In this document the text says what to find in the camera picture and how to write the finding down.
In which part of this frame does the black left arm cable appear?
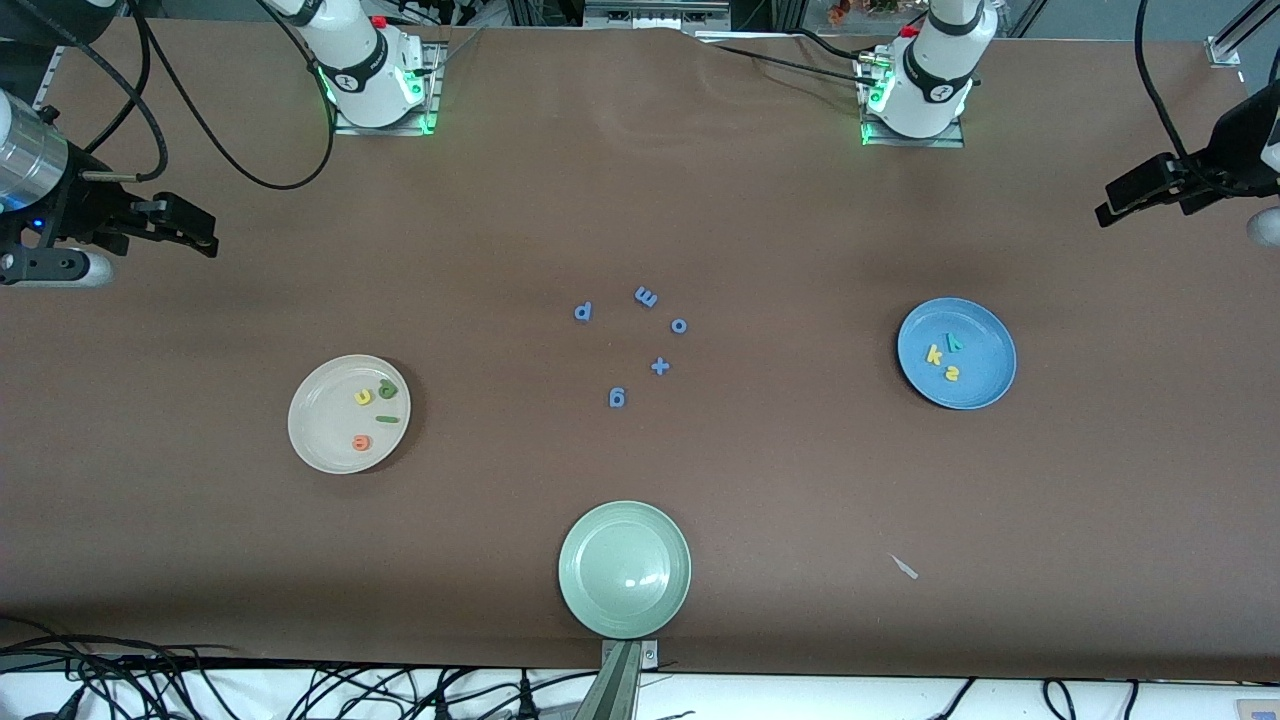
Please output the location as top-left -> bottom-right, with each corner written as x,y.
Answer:
1135,0 -> 1280,196

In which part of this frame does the black base cable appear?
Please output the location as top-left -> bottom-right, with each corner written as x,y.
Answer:
785,28 -> 881,66
700,40 -> 871,86
425,28 -> 486,76

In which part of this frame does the beige round plate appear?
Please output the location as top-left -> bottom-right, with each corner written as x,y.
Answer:
287,354 -> 412,475

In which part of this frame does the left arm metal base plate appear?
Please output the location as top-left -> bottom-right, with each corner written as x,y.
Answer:
860,50 -> 967,149

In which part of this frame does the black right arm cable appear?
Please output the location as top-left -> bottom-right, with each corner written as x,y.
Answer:
20,0 -> 338,191

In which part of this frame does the pale green round plate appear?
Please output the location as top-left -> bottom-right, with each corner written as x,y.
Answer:
558,500 -> 693,640

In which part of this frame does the grey camera support bar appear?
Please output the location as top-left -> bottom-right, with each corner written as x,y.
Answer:
572,645 -> 641,720

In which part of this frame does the metal clamp bracket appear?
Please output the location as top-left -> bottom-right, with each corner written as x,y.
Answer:
600,640 -> 660,671

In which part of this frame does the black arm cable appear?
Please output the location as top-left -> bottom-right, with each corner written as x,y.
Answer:
1135,0 -> 1280,196
20,0 -> 338,191

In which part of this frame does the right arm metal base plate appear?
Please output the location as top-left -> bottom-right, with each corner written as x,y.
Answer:
333,42 -> 443,137

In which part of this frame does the grey metal box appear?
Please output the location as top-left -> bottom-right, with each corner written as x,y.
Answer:
585,0 -> 731,29

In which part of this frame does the blue round plate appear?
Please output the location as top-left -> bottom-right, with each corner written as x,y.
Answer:
896,297 -> 1018,411

